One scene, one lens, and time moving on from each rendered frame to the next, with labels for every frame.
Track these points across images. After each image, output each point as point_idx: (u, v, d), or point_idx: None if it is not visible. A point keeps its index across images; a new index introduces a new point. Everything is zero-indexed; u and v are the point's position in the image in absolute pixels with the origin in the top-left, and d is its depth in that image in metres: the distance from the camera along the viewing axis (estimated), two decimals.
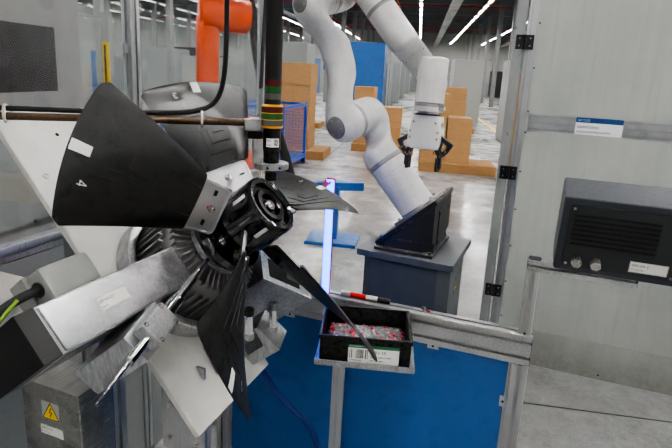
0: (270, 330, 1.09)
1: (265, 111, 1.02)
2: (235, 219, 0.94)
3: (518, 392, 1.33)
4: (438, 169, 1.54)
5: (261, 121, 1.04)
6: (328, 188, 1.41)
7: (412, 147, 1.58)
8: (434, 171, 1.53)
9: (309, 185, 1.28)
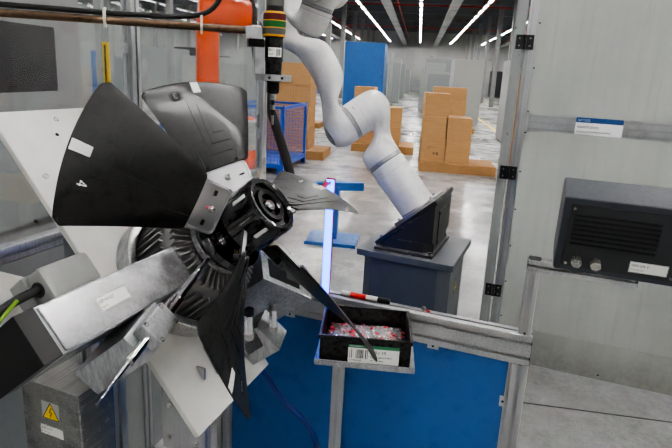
0: (270, 330, 1.09)
1: (267, 18, 0.98)
2: (235, 219, 0.94)
3: (518, 392, 1.33)
4: None
5: (263, 29, 1.00)
6: (328, 188, 1.41)
7: None
8: None
9: (309, 185, 1.28)
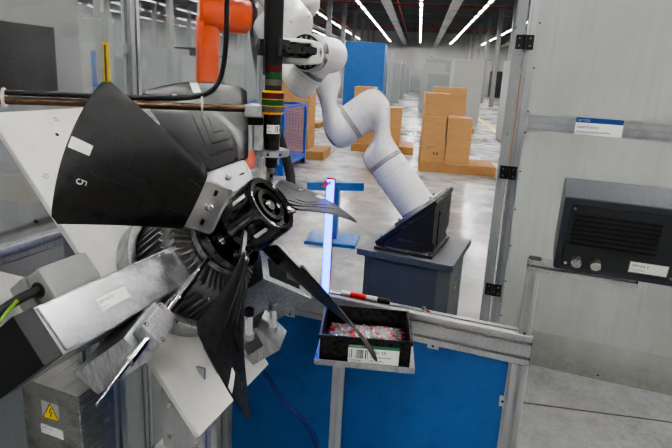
0: (270, 330, 1.09)
1: (265, 97, 1.02)
2: (234, 191, 0.99)
3: (518, 392, 1.33)
4: (282, 51, 1.00)
5: (261, 107, 1.03)
6: (328, 188, 1.41)
7: None
8: (279, 39, 0.99)
9: None
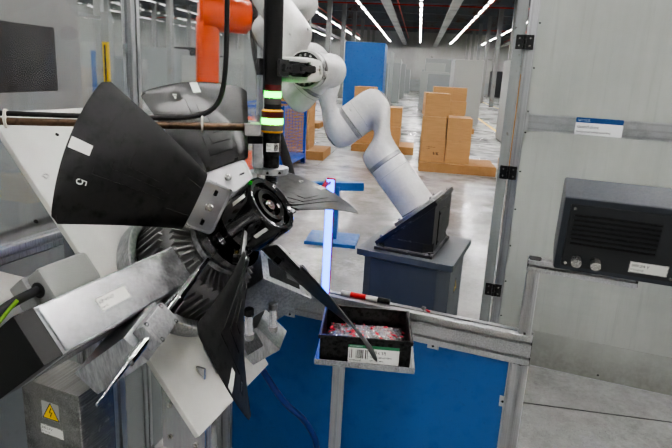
0: (270, 330, 1.09)
1: (265, 116, 1.03)
2: (234, 191, 0.99)
3: (518, 392, 1.33)
4: (281, 70, 1.00)
5: (261, 126, 1.04)
6: (328, 188, 1.41)
7: None
8: (278, 59, 1.00)
9: None
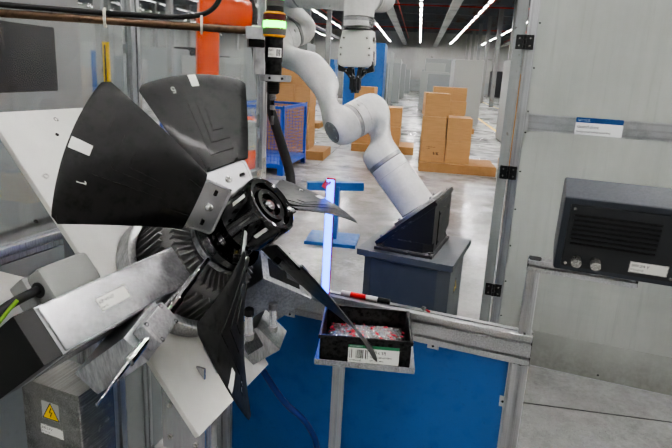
0: (270, 330, 1.09)
1: (267, 18, 0.98)
2: None
3: (518, 392, 1.33)
4: (358, 90, 1.50)
5: (263, 30, 1.00)
6: (328, 188, 1.41)
7: (352, 69, 1.50)
8: (354, 92, 1.48)
9: (238, 370, 0.77)
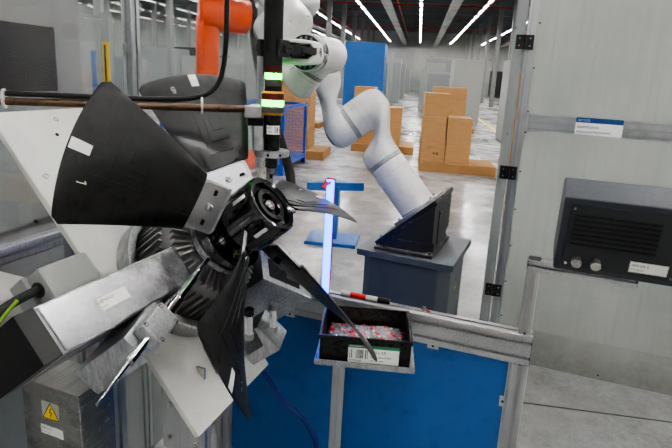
0: (270, 330, 1.09)
1: (265, 98, 1.02)
2: None
3: (518, 392, 1.33)
4: (282, 51, 1.00)
5: (261, 108, 1.03)
6: (328, 188, 1.41)
7: None
8: (279, 39, 0.99)
9: (238, 370, 0.77)
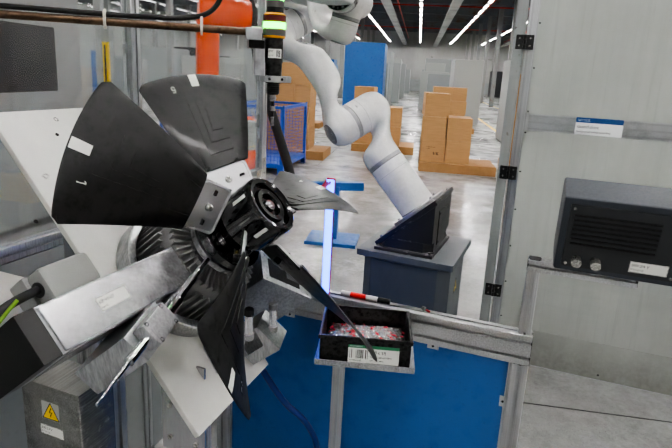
0: (270, 330, 1.09)
1: (267, 19, 0.98)
2: None
3: (518, 392, 1.33)
4: None
5: (263, 31, 1.00)
6: (328, 188, 1.41)
7: None
8: None
9: (238, 370, 0.77)
